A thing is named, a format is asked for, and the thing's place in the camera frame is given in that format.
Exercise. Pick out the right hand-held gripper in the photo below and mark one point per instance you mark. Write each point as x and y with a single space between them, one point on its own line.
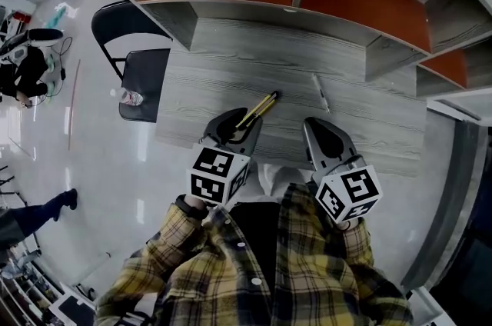
361 186

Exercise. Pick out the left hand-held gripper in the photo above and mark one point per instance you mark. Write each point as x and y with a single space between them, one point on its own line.
211 167

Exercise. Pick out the yellow utility knife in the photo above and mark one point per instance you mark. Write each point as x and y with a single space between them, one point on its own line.
265 101

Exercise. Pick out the grey pen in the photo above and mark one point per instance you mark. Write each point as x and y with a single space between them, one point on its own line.
321 94

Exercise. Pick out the person's left forearm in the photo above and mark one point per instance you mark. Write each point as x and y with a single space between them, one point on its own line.
173 240

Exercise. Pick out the person's right forearm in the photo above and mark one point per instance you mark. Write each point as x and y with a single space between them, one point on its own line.
357 251

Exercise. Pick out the person's right leg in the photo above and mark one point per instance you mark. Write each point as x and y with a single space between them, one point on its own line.
300 176

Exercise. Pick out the black wristwatch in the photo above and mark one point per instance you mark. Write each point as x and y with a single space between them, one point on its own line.
190 208

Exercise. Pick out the black folding chair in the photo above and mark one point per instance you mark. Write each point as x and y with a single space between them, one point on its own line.
146 86

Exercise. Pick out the clear plastic water bottle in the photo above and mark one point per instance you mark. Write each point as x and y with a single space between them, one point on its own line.
130 97

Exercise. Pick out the person's torso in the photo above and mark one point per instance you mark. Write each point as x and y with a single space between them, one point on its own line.
300 270

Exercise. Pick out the teal cloth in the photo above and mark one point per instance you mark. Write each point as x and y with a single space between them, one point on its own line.
57 17

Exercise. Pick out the white work table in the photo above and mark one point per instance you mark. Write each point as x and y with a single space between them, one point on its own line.
73 311

